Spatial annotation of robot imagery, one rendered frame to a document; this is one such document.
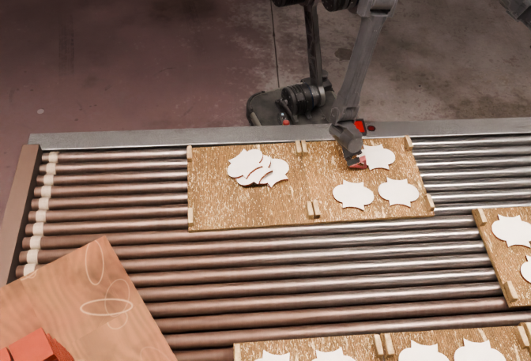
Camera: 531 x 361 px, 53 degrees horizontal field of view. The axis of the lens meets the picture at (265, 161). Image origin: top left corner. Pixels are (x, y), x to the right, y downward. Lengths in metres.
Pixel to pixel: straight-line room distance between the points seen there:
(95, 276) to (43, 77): 2.38
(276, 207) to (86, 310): 0.67
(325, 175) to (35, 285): 0.98
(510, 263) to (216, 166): 1.01
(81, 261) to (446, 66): 3.00
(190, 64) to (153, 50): 0.30
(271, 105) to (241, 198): 1.35
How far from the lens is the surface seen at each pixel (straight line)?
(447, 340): 1.69
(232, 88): 3.54
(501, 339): 1.75
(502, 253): 1.89
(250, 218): 1.77
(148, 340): 1.49
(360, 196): 1.85
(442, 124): 2.21
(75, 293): 1.58
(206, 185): 1.84
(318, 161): 1.93
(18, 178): 1.98
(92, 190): 1.92
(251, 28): 4.03
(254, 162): 1.85
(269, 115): 3.03
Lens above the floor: 2.41
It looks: 51 degrees down
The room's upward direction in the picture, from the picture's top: 4 degrees clockwise
